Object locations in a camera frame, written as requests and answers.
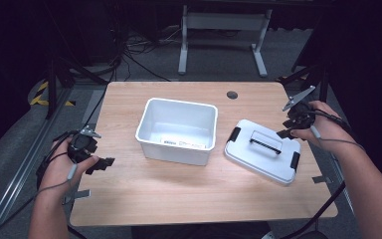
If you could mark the person's left hand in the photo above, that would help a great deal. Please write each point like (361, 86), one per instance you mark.
(58, 172)

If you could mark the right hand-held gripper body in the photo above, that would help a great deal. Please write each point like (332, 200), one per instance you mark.
(298, 116)

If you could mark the grey table grommet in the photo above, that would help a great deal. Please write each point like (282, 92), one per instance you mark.
(232, 95)

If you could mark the white plastic storage box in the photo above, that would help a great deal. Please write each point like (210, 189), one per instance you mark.
(179, 116)

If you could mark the white lid with black clips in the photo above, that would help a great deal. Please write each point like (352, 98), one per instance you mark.
(265, 159)

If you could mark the grey tape strip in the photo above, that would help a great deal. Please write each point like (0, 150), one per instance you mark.
(321, 179)
(81, 193)

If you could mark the grey metal floor rail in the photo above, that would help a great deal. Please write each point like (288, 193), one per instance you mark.
(20, 172)

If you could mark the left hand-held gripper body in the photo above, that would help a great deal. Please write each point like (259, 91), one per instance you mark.
(81, 146)

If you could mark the white label sticker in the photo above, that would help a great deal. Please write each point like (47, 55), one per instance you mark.
(183, 143)

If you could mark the person's right hand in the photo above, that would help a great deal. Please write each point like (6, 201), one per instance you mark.
(331, 132)

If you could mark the yellow black hazard tape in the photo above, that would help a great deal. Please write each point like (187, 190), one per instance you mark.
(41, 99)

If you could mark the grey metal desk frame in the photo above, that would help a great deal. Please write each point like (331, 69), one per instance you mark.
(225, 21)

